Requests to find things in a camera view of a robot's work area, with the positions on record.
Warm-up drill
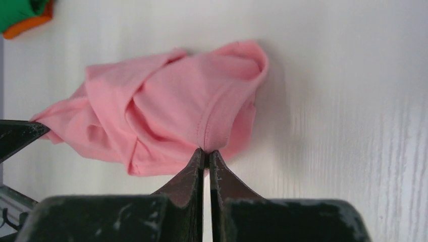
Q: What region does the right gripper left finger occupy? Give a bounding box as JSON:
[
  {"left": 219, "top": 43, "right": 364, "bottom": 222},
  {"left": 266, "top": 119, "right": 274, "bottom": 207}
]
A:
[{"left": 152, "top": 148, "right": 205, "bottom": 241}]

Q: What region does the folded orange t shirt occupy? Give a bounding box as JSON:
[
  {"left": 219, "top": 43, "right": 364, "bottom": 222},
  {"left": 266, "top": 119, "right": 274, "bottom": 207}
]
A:
[{"left": 1, "top": 1, "right": 54, "bottom": 40}]

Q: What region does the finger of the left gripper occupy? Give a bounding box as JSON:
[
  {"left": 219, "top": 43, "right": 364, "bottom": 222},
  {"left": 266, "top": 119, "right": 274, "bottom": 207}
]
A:
[{"left": 1, "top": 119, "right": 50, "bottom": 163}]

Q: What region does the pink t shirt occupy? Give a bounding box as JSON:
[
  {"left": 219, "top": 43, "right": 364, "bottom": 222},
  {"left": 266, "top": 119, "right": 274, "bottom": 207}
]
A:
[{"left": 32, "top": 41, "right": 269, "bottom": 176}]

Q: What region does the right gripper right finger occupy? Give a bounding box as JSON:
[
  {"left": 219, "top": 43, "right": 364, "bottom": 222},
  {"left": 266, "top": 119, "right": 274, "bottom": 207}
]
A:
[{"left": 208, "top": 150, "right": 263, "bottom": 241}]

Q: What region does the folded green t shirt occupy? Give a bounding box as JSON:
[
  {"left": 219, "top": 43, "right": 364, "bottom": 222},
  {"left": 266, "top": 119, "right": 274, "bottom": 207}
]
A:
[{"left": 1, "top": 0, "right": 49, "bottom": 33}]

